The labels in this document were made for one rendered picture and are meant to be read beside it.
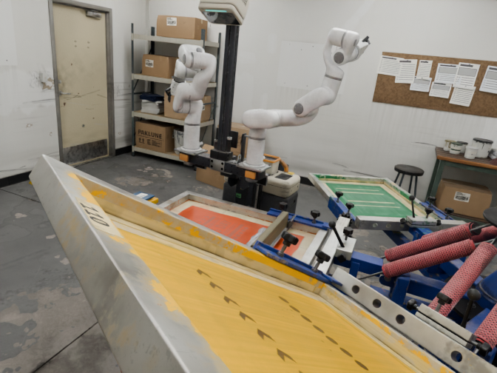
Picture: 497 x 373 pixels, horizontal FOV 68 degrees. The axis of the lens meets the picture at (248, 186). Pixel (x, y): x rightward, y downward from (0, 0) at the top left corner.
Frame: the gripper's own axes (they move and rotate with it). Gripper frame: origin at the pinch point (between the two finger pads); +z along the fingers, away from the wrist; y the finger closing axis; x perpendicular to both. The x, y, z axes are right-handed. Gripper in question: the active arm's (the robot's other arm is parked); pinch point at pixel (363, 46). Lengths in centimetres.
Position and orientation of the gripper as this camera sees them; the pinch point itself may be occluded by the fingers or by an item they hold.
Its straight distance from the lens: 206.8
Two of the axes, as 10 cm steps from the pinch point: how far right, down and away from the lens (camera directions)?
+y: 4.0, -5.6, -7.2
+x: -6.9, -7.1, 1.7
